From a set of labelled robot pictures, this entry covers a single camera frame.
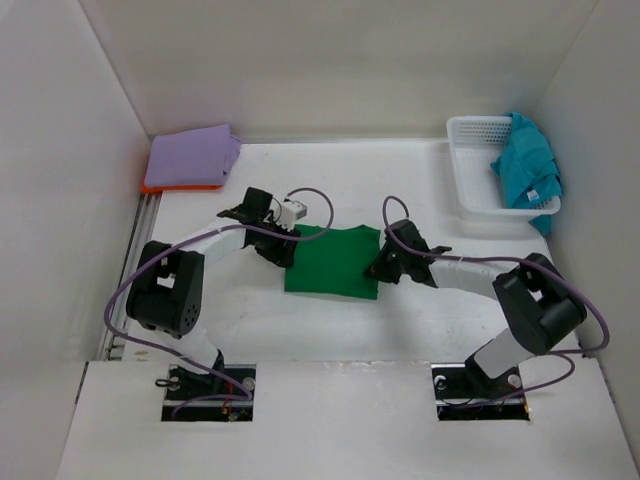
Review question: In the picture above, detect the orange t shirt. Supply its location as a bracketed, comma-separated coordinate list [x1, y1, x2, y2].
[140, 182, 223, 195]

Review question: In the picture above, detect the purple cable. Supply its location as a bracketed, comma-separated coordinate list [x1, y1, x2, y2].
[381, 195, 612, 407]
[102, 187, 337, 420]

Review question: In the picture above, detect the green t shirt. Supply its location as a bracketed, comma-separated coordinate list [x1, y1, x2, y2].
[284, 225, 380, 300]

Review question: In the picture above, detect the teal t shirt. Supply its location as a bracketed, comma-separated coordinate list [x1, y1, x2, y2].
[491, 112, 563, 209]

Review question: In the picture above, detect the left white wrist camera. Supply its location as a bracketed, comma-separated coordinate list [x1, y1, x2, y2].
[275, 200, 308, 231]

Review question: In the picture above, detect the lavender t shirt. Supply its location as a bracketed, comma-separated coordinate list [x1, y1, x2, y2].
[142, 124, 243, 187]

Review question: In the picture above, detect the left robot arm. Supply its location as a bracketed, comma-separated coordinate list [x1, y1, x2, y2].
[126, 187, 307, 399]

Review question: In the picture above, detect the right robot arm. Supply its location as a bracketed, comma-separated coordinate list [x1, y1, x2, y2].
[364, 219, 587, 396]

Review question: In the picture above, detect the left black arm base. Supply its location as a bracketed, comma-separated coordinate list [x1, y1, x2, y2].
[155, 365, 254, 423]

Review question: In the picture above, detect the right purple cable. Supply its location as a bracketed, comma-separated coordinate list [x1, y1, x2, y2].
[381, 195, 612, 407]

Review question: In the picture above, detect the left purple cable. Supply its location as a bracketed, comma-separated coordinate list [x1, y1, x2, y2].
[102, 187, 337, 420]

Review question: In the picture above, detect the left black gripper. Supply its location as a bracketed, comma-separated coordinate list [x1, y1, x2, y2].
[253, 216, 300, 267]

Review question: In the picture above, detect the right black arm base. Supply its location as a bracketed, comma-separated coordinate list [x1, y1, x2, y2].
[431, 364, 529, 421]

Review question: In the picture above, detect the white laundry basket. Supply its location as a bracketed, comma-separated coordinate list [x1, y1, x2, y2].
[446, 116, 561, 224]

